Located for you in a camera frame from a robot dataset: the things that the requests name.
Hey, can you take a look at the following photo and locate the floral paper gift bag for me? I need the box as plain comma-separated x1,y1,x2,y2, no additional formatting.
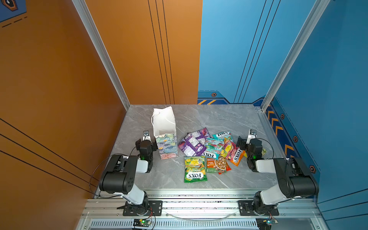
151,106,178,160

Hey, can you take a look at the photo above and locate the teal Fox's mint candy bag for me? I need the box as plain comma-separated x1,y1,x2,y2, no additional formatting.
202,138,224,160

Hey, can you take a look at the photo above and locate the purple Fox's berries candy bag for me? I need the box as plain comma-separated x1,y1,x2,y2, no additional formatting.
178,127,210,157

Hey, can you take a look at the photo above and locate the green Fox's spring tea bag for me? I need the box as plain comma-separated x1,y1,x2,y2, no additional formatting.
184,156,208,183

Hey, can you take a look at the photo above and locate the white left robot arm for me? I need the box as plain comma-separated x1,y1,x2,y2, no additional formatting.
99,140,158,209

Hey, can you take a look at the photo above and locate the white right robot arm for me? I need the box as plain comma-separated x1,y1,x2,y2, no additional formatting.
237,137,319,216

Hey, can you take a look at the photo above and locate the teal Fox's cherry candy bag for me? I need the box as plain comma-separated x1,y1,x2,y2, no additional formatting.
212,131,234,142

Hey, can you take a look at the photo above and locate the red snack packet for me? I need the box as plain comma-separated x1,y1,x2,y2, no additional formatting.
218,162,231,174

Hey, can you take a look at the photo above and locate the green noodle snack packet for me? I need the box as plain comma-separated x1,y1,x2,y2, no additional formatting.
206,156,227,173

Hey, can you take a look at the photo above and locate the right circuit board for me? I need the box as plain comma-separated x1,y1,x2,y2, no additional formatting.
256,218,278,230

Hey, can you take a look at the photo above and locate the left green circuit board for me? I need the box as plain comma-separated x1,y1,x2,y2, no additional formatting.
133,219,153,230

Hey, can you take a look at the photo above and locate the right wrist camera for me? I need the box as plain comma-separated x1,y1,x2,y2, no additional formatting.
246,129,257,144

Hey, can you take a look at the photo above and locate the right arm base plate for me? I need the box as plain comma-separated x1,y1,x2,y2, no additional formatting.
238,200,279,216

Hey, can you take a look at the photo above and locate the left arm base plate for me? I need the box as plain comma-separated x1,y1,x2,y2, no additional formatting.
123,200,163,217

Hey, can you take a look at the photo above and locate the aluminium rail frame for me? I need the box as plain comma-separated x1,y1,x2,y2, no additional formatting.
77,189,328,230

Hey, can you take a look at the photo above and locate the left aluminium corner post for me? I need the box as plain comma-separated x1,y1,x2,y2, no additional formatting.
72,0,130,111

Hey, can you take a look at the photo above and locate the aluminium corner post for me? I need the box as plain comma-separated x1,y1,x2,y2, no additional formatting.
72,0,130,111
260,0,330,112

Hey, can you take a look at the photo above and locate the right aluminium corner post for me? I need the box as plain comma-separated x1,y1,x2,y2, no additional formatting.
260,0,330,112

